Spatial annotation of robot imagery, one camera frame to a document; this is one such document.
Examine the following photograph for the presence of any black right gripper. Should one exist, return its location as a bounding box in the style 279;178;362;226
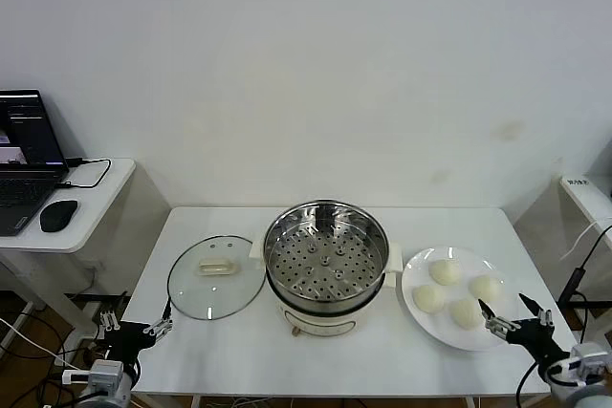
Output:
477;291;571;367

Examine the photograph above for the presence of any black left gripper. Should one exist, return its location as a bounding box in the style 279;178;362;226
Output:
98;300;174;365

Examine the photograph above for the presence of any white steamed baozi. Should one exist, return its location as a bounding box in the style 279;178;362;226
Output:
448;297;485;332
412;284;444;316
428;258;461;288
468;275;503;305

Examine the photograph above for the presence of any glass lid with cream handle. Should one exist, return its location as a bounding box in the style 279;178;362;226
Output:
166;234;267;321

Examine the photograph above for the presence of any stainless steel steamer basket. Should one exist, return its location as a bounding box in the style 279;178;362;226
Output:
248;197;405;304

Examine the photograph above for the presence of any white round plate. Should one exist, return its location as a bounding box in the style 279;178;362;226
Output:
401;246;522;352

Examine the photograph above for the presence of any white side table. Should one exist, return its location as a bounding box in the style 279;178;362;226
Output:
0;157;138;347

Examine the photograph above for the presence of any black computer mouse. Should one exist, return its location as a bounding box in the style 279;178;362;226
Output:
39;199;79;233

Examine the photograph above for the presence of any white desk with label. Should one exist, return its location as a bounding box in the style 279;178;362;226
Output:
559;172;612;237

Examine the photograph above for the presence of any black laptop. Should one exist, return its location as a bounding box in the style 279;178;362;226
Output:
0;88;71;238

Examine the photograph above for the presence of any cream electric cooking pot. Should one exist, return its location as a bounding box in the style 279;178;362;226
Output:
251;254;399;338

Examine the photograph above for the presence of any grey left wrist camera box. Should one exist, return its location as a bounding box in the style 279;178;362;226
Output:
89;358;126;388

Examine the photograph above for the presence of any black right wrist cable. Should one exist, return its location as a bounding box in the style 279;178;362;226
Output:
514;362;551;408

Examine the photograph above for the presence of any black cable with adapter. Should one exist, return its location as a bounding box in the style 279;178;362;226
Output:
558;224;612;304

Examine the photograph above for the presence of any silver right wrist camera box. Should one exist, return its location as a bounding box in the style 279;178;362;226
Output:
568;341;612;383

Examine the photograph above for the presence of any white hanging cable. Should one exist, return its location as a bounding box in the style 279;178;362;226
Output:
558;218;612;261

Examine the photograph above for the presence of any white floor cable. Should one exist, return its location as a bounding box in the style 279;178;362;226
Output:
0;316;97;374

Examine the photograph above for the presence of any black laptop cable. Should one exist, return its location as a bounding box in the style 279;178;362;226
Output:
55;156;113;189

